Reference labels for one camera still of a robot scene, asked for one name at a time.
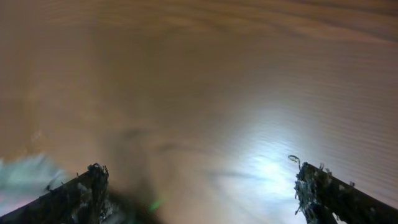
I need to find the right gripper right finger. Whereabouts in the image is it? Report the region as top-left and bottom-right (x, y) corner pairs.
(288, 155), (397, 224)

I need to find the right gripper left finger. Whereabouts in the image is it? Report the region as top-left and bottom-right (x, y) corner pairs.
(1, 163), (109, 224)

